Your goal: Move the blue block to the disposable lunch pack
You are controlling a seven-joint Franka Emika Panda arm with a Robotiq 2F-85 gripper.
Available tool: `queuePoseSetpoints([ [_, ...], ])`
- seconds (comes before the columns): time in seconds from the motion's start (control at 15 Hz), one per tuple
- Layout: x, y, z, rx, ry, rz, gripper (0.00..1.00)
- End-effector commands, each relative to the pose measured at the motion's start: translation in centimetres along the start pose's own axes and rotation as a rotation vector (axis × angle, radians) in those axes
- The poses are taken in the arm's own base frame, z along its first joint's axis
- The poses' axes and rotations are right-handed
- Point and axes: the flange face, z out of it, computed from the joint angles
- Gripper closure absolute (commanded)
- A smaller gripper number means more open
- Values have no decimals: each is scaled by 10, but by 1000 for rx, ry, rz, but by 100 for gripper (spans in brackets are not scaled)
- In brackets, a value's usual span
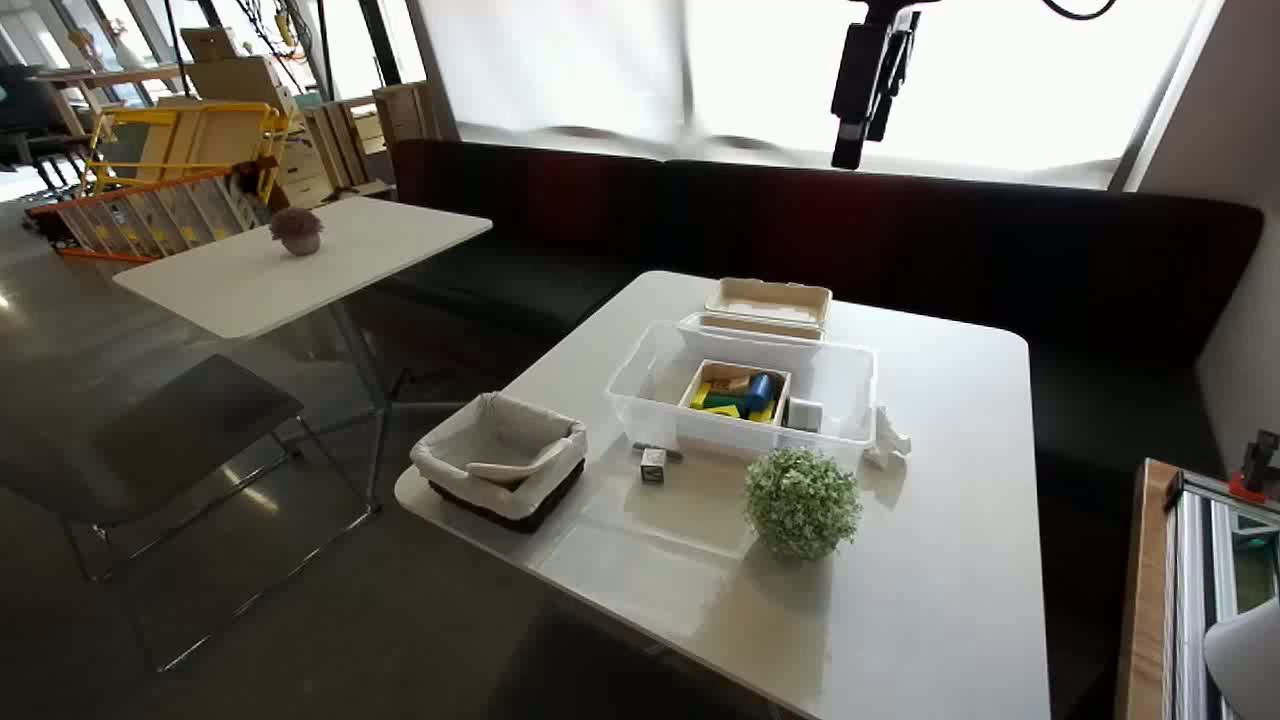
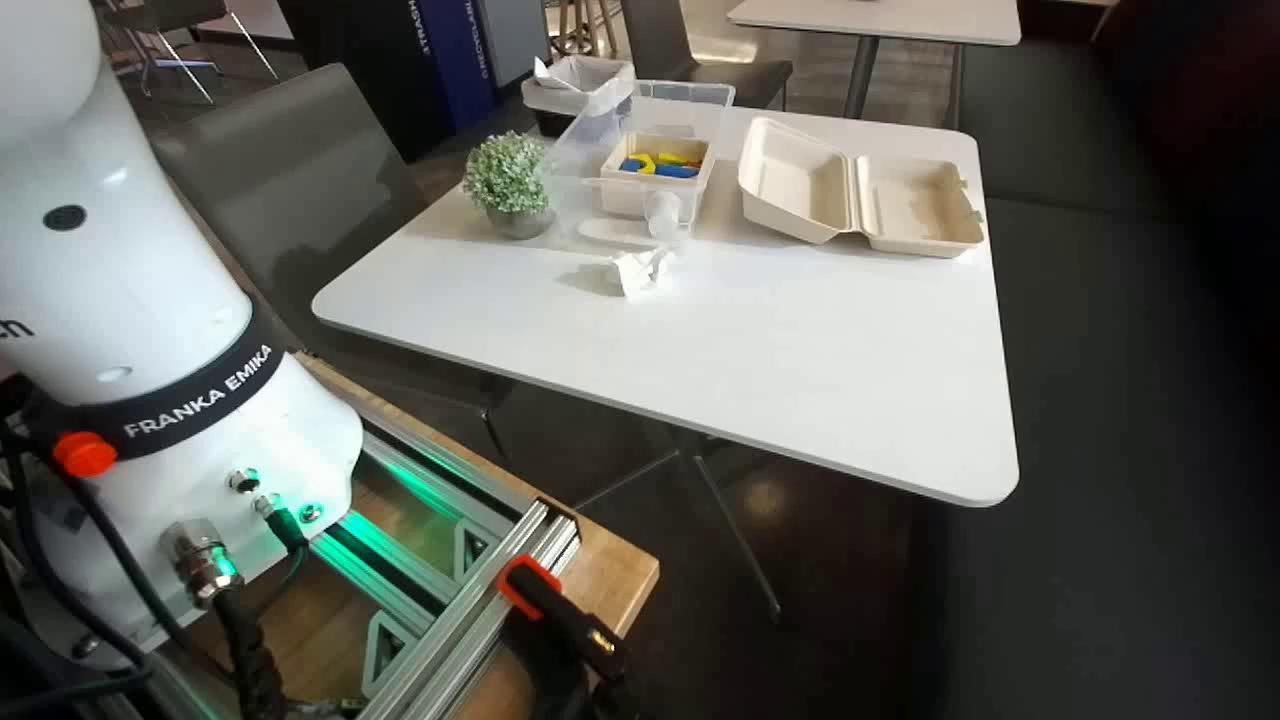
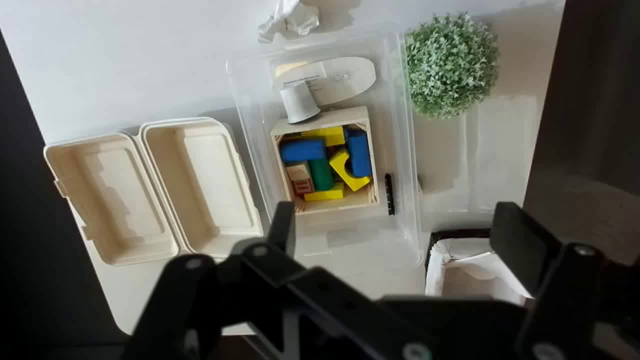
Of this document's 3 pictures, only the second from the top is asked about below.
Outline wooden block box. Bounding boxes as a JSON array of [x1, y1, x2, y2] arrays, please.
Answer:
[[592, 124, 720, 223]]

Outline black braided cable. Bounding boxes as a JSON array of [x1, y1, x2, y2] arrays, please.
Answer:
[[209, 580, 291, 720]]

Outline orange black bar clamp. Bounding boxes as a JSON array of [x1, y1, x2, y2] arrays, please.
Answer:
[[497, 547, 631, 689]]

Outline green potted artificial plant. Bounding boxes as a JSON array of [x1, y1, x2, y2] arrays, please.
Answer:
[[461, 128, 559, 244]]

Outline aluminium profile frame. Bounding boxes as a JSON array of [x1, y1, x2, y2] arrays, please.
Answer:
[[299, 431, 587, 720]]

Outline small white cup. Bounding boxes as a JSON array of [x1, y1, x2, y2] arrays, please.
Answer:
[[643, 191, 688, 244]]

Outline white background table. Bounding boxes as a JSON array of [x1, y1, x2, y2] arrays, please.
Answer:
[[724, 0, 1028, 120]]

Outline wooden base board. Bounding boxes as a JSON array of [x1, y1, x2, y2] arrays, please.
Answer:
[[170, 350, 662, 720]]

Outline metal frame chair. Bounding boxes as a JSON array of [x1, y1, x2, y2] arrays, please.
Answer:
[[93, 0, 278, 108]]

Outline clear plastic lid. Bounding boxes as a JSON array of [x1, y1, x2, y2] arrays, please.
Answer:
[[572, 213, 658, 251]]

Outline grey chair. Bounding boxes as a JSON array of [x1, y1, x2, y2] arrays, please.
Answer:
[[178, 60, 416, 350]]

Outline white square bowl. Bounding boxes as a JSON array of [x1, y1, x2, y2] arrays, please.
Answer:
[[517, 50, 641, 124]]

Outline metal table legs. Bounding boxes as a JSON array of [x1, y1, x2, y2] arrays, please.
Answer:
[[476, 375, 790, 629]]

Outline dark bench sofa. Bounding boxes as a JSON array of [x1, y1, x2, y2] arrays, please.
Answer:
[[914, 0, 1280, 720]]

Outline orange round cable fastener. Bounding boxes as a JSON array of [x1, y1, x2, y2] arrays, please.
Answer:
[[53, 427, 119, 485]]

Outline dark blue cabinet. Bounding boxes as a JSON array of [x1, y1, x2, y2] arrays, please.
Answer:
[[277, 0, 553, 169]]

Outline thin black cables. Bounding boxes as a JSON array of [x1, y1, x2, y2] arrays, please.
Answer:
[[0, 385, 184, 720]]

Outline clear plastic storage bin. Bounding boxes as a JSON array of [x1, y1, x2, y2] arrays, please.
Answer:
[[540, 74, 740, 251]]

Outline dark chair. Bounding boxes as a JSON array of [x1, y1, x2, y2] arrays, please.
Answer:
[[620, 0, 798, 113]]

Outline beige disposable clamshell lunch pack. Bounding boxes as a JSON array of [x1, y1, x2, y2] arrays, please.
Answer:
[[733, 113, 991, 265]]

